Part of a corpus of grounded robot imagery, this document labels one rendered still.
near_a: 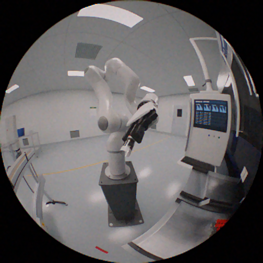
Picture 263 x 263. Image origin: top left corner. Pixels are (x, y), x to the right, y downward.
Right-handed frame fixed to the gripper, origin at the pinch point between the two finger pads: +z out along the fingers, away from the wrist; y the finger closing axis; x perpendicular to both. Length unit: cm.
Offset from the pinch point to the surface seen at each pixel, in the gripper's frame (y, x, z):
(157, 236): 1.6, -27.8, 25.8
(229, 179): -34, -69, -2
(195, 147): -9, -73, -50
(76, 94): 327, 266, -245
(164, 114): 122, -215, -548
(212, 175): -19, -63, -9
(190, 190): -3.3, -46.2, 1.8
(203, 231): -15.5, -39.0, 26.6
